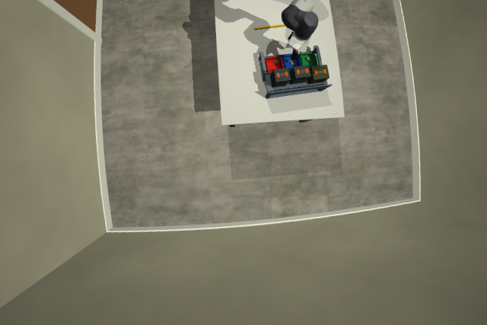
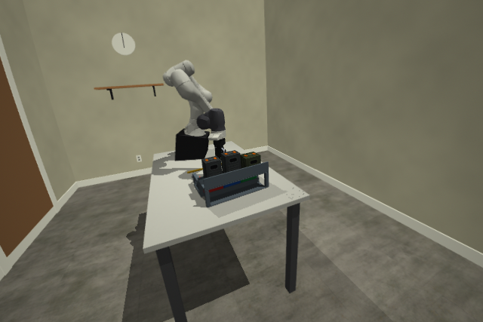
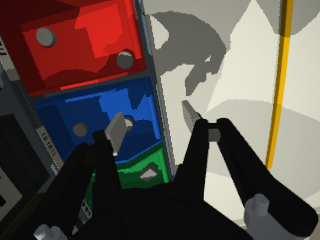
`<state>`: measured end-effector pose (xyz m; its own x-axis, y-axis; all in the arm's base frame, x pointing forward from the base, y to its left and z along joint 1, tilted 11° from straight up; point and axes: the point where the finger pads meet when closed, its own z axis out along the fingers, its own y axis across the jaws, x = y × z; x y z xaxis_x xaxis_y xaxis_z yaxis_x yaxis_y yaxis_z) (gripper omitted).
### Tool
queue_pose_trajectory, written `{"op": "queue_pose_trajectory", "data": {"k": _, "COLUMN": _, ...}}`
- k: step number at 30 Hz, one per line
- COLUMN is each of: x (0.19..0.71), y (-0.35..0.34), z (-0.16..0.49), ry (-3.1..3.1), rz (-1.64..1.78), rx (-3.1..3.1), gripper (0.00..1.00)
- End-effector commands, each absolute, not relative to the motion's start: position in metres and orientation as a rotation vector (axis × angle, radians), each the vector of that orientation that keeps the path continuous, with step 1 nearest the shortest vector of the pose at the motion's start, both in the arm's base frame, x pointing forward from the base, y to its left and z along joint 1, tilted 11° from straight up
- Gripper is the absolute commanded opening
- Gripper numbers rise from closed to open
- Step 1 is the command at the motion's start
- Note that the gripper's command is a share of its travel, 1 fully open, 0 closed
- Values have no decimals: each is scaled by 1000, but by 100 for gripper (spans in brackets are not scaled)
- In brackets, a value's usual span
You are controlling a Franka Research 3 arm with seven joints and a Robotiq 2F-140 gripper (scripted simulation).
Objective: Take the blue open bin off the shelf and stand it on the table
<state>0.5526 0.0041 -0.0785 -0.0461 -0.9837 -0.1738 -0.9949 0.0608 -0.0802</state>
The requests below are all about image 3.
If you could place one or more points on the green open bin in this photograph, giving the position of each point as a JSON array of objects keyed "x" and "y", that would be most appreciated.
[{"x": 130, "y": 176}]

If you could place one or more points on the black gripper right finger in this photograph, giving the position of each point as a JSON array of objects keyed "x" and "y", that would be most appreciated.
[{"x": 272, "y": 211}]

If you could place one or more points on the red open bin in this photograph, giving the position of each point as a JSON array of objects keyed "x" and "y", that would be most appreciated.
[{"x": 90, "y": 35}]

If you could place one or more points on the yellow vertical bar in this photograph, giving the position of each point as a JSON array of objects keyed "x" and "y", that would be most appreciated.
[{"x": 286, "y": 20}]

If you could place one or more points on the grey metal block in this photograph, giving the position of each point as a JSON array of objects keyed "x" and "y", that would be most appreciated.
[{"x": 148, "y": 173}]

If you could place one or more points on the grey metal shelf rack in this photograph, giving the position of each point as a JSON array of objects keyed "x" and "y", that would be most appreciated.
[{"x": 14, "y": 93}]

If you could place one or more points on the grey round disc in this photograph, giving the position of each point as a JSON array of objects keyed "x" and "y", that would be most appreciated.
[
  {"x": 80, "y": 129},
  {"x": 125, "y": 60},
  {"x": 129, "y": 123},
  {"x": 46, "y": 37}
]

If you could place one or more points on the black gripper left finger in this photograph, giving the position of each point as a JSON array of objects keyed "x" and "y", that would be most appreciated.
[{"x": 55, "y": 215}]

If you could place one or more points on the blue bin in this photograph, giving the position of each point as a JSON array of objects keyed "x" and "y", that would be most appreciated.
[{"x": 96, "y": 107}]

